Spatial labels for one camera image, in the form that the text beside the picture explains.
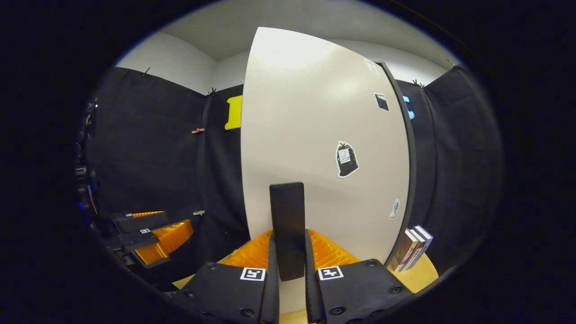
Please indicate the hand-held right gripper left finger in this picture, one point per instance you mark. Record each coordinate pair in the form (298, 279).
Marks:
(272, 301)

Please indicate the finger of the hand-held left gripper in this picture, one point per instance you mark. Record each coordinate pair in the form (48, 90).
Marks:
(166, 240)
(144, 221)

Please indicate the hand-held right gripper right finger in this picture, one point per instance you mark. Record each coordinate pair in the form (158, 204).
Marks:
(312, 297)

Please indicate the dark grey cabinet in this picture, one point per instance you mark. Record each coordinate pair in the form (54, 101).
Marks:
(408, 144)

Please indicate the beige cabinet door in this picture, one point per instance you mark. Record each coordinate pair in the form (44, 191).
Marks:
(306, 112)

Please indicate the black backdrop cloth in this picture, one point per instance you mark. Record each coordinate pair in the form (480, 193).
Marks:
(148, 157)

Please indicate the upright book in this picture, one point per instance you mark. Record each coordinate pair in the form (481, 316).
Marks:
(425, 238)
(402, 252)
(415, 247)

